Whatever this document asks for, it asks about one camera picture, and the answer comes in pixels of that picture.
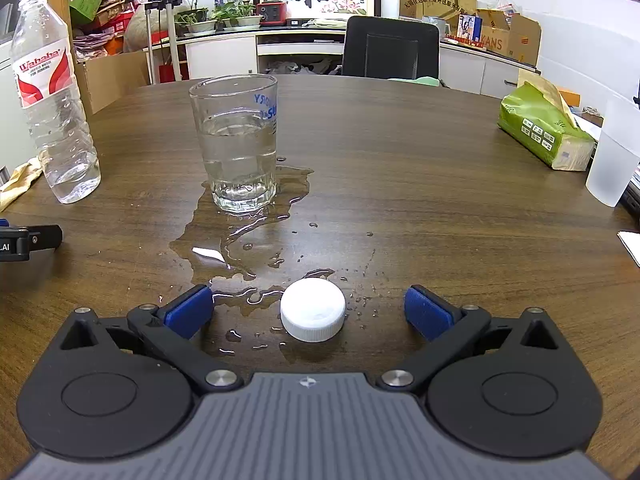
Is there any frosted plastic cup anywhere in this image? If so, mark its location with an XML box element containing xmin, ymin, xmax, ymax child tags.
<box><xmin>585</xmin><ymin>95</ymin><xmax>640</xmax><ymax>208</ymax></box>

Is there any green tissue pack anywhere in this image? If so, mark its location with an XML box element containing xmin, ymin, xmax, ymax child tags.
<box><xmin>497</xmin><ymin>69</ymin><xmax>598</xmax><ymax>172</ymax></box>

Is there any open printed cardboard box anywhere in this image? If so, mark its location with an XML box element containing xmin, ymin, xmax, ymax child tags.
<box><xmin>476</xmin><ymin>8</ymin><xmax>542</xmax><ymax>68</ymax></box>

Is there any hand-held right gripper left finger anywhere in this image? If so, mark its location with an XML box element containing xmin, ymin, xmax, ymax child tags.
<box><xmin>59</xmin><ymin>284</ymin><xmax>246</xmax><ymax>393</ymax></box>

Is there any white counter desk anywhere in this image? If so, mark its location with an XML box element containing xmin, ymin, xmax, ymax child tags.
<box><xmin>185</xmin><ymin>25</ymin><xmax>351</xmax><ymax>81</ymax></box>

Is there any large brown cardboard box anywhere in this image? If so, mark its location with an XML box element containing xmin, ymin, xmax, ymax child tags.
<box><xmin>75</xmin><ymin>50</ymin><xmax>151</xmax><ymax>115</ymax></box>

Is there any gold engraved plaque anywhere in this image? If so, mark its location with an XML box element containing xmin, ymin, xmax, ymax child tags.
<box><xmin>398</xmin><ymin>0</ymin><xmax>478</xmax><ymax>26</ymax></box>

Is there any white low cabinet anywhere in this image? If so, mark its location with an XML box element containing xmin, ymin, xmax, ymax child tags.
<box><xmin>437</xmin><ymin>40</ymin><xmax>541</xmax><ymax>98</ymax></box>

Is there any crumpled beige tissue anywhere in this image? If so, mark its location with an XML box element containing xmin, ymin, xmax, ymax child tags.
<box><xmin>0</xmin><ymin>156</ymin><xmax>43</xmax><ymax>212</ymax></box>

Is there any black office chair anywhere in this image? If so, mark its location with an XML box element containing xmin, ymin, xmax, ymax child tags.
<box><xmin>341</xmin><ymin>15</ymin><xmax>441</xmax><ymax>81</ymax></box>

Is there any wide potted plant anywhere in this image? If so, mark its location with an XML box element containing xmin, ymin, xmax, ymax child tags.
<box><xmin>212</xmin><ymin>1</ymin><xmax>262</xmax><ymax>29</ymax></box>

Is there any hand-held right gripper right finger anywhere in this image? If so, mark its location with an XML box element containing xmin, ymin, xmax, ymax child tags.
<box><xmin>375</xmin><ymin>284</ymin><xmax>561</xmax><ymax>393</ymax></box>

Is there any clear drinking glass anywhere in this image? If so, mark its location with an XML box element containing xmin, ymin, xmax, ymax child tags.
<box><xmin>189</xmin><ymin>74</ymin><xmax>279</xmax><ymax>215</ymax></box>

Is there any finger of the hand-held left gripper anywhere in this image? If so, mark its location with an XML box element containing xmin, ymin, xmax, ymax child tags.
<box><xmin>0</xmin><ymin>219</ymin><xmax>64</xmax><ymax>263</ymax></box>

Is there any white bottle cap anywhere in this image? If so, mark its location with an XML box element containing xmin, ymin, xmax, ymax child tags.
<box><xmin>280</xmin><ymin>279</ymin><xmax>347</xmax><ymax>343</ymax></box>

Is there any small potted plant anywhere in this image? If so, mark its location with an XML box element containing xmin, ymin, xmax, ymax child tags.
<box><xmin>176</xmin><ymin>7</ymin><xmax>217</xmax><ymax>37</ymax></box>

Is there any colourful magazine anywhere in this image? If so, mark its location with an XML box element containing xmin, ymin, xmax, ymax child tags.
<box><xmin>457</xmin><ymin>14</ymin><xmax>483</xmax><ymax>43</ymax></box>

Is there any white paper sheet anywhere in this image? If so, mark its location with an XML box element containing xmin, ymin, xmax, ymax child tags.
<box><xmin>617</xmin><ymin>230</ymin><xmax>640</xmax><ymax>267</ymax></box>

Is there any clear plastic water bottle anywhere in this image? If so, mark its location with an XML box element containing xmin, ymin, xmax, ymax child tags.
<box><xmin>10</xmin><ymin>0</ymin><xmax>102</xmax><ymax>205</ymax></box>

